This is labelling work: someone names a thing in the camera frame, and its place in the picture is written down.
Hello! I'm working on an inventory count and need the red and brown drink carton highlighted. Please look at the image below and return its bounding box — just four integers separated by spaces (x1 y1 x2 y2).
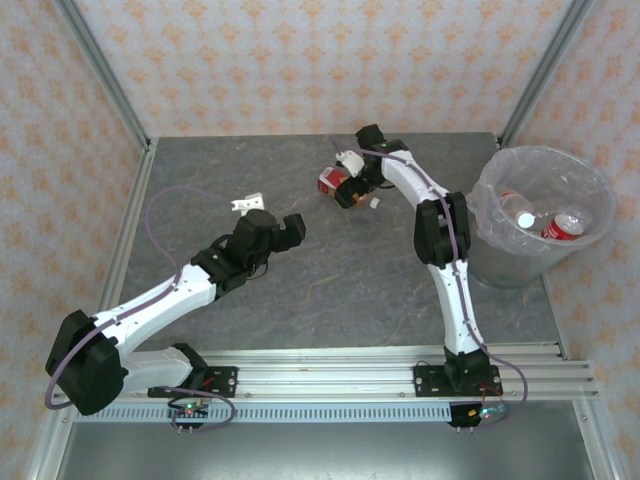
317 167 374 210

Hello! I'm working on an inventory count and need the red-white label bottle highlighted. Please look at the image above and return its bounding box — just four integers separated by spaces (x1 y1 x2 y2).
497 189 559 232

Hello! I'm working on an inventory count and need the red-label bottle with red cap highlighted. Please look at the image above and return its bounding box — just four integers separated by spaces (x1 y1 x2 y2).
539 207 595 242

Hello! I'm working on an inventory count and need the clear plastic bin liner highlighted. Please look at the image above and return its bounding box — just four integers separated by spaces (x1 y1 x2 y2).
465 144 617 251

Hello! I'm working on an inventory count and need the grey round waste bin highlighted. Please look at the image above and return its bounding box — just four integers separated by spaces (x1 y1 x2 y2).
472 144 617 289

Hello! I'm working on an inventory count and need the grey metal panel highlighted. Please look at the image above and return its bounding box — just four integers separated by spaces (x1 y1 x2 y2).
54 419 596 480

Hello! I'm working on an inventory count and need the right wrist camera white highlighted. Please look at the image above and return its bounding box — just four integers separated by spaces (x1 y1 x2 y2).
335 148 367 178

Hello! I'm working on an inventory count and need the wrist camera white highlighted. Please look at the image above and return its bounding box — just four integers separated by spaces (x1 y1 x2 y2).
230 192 265 217
335 148 367 178

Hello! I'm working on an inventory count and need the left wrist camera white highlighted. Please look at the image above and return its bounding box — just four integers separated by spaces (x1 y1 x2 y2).
230 192 265 217

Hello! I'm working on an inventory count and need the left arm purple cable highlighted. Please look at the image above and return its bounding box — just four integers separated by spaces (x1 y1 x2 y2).
45 185 237 434

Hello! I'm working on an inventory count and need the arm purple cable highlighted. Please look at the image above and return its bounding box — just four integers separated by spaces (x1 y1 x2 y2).
45 185 237 434
329 135 530 431

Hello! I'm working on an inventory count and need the aluminium table side rail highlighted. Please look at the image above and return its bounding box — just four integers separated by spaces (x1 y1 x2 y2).
541 277 572 360
77 137 160 364

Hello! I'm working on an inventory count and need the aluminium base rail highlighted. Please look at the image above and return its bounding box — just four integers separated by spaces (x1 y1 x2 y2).
52 342 599 401

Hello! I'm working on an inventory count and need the slotted grey cable duct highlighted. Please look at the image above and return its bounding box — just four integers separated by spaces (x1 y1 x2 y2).
74 403 454 424

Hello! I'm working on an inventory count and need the aluminium corner post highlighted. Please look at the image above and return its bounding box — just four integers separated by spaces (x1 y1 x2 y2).
497 0 594 146
52 0 154 151

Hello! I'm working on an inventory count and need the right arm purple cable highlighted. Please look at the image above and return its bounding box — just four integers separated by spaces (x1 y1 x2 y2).
329 135 530 431

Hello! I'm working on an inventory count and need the aluminium lower frame bar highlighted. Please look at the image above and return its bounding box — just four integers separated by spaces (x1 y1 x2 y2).
27 399 76 480
572 399 626 480

